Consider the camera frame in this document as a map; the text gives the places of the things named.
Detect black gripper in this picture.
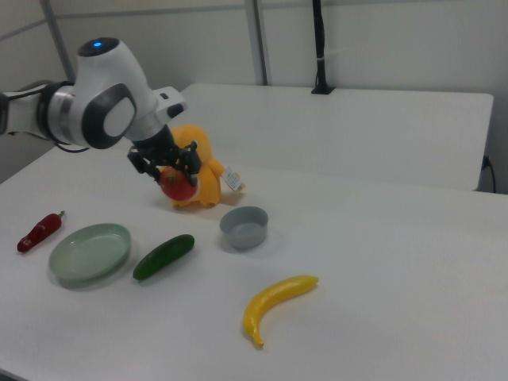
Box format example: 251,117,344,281
126,127,204,187

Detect black pole with clamp base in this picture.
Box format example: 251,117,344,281
310,0,335,96

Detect yellow and white paper tag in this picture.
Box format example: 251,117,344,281
221,165,245,194

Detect grey bowl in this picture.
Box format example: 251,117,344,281
219,205,270,251

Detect black wall cable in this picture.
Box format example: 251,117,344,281
481,154,498,194

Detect yellow banana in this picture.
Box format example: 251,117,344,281
242,275,320,349

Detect red chili pepper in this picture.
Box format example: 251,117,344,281
17,210,67,254

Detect red apple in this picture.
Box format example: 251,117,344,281
160,166,198,202

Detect dark green cucumber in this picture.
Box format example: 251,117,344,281
132,233,196,281

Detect pale green plate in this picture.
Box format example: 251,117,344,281
48,223,133,283

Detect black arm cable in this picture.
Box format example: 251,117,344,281
54,140,91,155

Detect orange plush toy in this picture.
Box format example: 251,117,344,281
168,124,223,210

